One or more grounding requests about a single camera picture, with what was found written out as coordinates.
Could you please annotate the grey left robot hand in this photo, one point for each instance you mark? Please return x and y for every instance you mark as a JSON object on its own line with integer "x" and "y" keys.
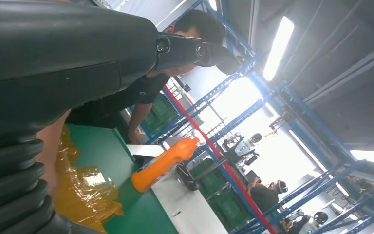
{"x": 51, "y": 58}

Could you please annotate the orange detergent bottle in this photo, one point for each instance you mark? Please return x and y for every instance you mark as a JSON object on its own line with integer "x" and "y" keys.
{"x": 161, "y": 164}

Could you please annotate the yellow taped plastic sheet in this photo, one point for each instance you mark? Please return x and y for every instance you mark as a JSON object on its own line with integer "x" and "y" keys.
{"x": 83, "y": 193}

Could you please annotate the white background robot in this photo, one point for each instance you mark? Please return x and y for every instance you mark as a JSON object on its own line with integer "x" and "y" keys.
{"x": 242, "y": 148}

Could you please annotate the person with headset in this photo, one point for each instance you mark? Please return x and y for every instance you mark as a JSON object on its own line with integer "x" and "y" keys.
{"x": 264, "y": 198}

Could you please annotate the blue metal shelving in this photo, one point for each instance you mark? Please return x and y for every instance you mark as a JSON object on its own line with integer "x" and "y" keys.
{"x": 316, "y": 121}

